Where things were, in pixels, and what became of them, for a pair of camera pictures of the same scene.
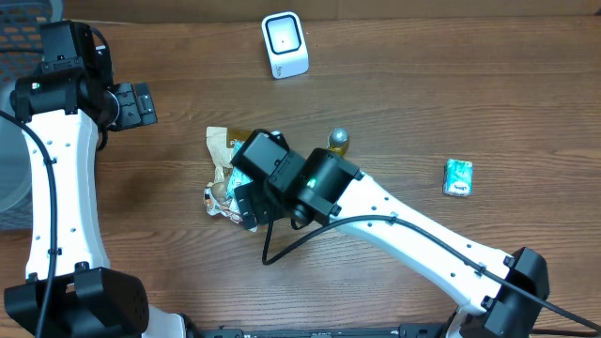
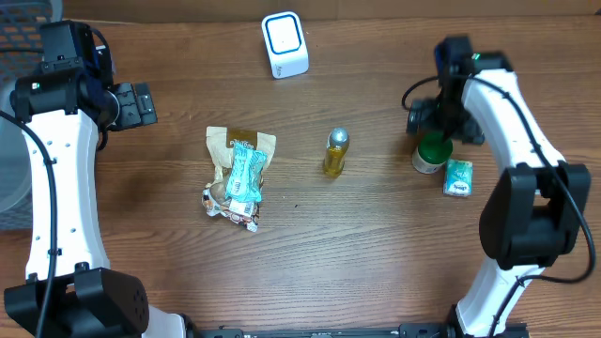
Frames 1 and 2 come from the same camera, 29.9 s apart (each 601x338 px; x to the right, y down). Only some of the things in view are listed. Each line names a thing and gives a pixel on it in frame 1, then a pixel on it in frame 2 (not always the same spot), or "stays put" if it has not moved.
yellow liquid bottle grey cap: [338, 141] stays put
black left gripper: [133, 105] stays put
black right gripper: [263, 205] -> [424, 116]
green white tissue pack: [457, 179] stays put
